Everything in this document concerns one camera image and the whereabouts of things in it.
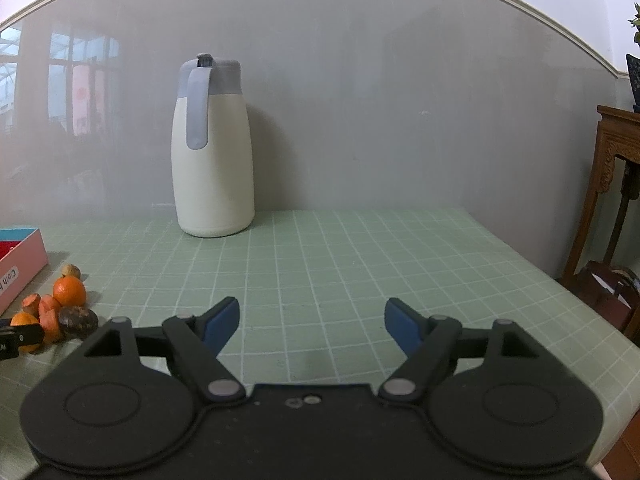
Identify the small orange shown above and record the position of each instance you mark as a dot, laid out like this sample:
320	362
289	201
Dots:
27	332

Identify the beige longan nut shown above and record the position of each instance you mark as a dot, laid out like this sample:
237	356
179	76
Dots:
70	270

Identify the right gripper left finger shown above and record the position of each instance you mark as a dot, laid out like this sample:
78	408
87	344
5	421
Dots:
176	361

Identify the orange carrot piece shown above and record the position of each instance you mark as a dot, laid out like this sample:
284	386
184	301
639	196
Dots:
49	308

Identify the white thermos jug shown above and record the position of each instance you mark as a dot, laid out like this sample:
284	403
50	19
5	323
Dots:
211	149

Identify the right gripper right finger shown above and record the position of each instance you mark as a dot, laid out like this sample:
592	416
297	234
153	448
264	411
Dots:
433	347

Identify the colourful cardboard box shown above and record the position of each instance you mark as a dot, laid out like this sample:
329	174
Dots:
23	256

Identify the dark mangosteen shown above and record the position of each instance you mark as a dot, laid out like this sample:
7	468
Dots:
77	322

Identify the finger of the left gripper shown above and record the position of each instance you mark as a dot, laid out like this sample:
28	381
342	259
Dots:
8	348

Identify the carved wooden side table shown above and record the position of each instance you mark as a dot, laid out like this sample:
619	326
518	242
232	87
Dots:
593	272

